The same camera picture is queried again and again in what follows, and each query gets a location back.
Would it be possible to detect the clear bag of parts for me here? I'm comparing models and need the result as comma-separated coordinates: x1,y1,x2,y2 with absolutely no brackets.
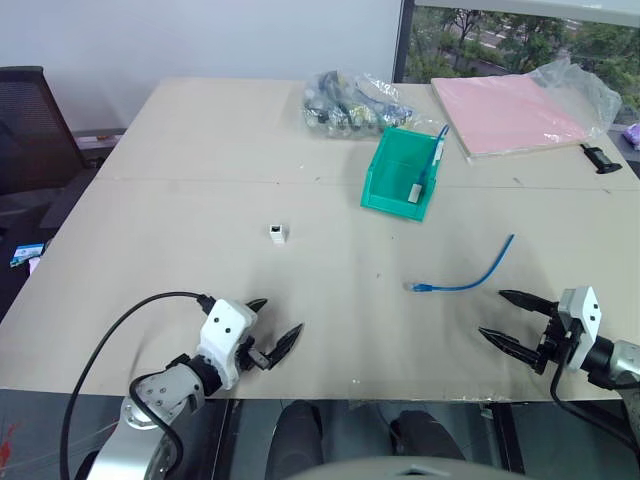
301,70,427,140

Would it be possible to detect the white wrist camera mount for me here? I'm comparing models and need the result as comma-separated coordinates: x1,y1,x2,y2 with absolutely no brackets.
195,298,259,392
556,285,602,373

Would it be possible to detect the blue cable with white coupler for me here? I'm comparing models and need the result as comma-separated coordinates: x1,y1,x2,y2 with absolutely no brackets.
406,124,452,204

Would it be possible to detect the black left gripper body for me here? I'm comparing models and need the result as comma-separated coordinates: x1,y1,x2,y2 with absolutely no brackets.
233,335,274,373

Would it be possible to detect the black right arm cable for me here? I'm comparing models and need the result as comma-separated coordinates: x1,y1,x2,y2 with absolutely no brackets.
549,368,640,452

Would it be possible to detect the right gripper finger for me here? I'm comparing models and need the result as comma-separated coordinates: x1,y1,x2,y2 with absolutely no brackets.
497,289,561,318
477,326,545,374

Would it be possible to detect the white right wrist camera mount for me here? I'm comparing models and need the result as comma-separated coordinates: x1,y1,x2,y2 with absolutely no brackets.
556,285,602,373

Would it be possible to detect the grey rounded robot body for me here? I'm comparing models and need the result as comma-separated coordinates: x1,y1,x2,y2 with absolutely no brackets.
302,453,507,480

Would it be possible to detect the small printed card box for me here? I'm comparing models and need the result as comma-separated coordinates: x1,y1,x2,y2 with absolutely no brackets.
10,242,47,269

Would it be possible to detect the black office chair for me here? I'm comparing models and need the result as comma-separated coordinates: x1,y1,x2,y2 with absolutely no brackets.
0,65,104,232

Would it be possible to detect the empty clear plastic bag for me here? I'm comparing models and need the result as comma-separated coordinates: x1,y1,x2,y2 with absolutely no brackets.
528,56,624,147

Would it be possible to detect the short blue Ethernet cable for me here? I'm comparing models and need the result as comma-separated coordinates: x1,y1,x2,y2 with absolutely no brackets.
403,233,517,295

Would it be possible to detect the pink paper board stack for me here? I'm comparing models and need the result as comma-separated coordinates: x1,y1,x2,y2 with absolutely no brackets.
430,74,609,164

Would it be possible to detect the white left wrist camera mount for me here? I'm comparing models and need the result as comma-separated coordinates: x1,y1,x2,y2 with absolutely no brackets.
195,298,259,392

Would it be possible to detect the small black clamp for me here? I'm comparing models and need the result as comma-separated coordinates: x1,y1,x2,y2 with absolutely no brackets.
580,143,624,176

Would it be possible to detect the green plastic bin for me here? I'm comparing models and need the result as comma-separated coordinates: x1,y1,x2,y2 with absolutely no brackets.
359,125,447,223

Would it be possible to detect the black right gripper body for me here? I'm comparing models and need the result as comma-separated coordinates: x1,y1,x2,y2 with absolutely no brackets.
536,314,582,377

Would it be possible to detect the black table leg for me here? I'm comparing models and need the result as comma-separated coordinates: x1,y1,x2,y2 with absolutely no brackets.
491,401,527,475

